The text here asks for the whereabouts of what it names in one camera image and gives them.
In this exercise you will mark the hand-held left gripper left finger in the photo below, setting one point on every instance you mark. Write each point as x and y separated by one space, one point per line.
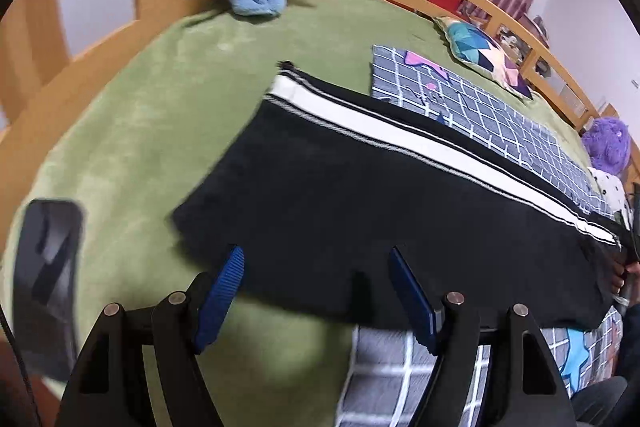
220 297

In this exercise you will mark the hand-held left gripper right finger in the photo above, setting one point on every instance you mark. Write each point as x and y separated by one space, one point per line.
410 297

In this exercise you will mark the black pants with white stripe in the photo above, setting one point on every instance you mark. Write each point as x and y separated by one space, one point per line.
350 207

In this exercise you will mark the person's right hand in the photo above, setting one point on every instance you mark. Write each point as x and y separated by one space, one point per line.
622 279

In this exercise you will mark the black smartphone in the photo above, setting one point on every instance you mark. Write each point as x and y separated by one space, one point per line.
50 257

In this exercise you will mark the green blanket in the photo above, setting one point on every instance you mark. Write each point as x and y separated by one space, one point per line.
125 132

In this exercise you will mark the grey checked star quilt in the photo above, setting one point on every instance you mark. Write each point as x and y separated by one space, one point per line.
475 107

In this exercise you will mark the white flower print pillow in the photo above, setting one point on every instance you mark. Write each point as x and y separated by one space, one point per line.
612 189

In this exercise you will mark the purple plush toy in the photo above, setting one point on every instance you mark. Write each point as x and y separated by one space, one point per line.
605 142

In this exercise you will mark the geometric pattern pillow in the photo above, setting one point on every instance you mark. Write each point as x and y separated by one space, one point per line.
480 52

